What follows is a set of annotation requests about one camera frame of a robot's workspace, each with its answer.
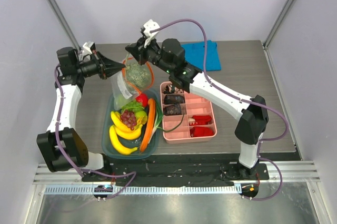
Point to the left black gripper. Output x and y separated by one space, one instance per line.
110 67

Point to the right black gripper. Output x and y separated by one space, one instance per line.
142 52

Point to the clear zip top bag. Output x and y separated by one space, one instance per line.
123 91

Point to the green netted melon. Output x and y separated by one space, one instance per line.
138 75

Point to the red pepper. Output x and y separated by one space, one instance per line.
142 99

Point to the green grape bunch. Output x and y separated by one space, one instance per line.
133 106

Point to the purple grape bunch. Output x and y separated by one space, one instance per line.
128 118

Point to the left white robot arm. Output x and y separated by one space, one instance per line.
61 146

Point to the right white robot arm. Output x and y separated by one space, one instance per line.
250 113

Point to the yellow banana upper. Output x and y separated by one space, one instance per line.
115 116

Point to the yellow banana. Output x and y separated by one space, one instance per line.
133 135
115 116
121 149

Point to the rose pattern rolled sock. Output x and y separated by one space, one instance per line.
171 89

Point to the yellow green bell pepper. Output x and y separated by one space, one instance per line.
141 117

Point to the blue folded cloth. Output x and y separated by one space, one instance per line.
194 54

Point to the dark floral rolled sock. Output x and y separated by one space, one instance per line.
171 99

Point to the green onion stalk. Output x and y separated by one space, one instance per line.
163 122

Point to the yellow banana middle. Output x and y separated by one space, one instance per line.
133 135

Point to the dotted dark rolled sock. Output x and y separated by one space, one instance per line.
172 110

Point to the orange carrot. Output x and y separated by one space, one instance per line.
149 126

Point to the yellow banana lower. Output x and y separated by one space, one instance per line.
121 149

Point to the pink divided organizer tray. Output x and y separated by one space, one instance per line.
194 105

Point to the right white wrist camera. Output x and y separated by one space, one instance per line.
149 30

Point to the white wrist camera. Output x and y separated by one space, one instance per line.
86 50
149 30

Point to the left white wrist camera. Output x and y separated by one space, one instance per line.
86 50

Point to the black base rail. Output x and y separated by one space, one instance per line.
186 170

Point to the slotted cable duct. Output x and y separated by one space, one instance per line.
108 190

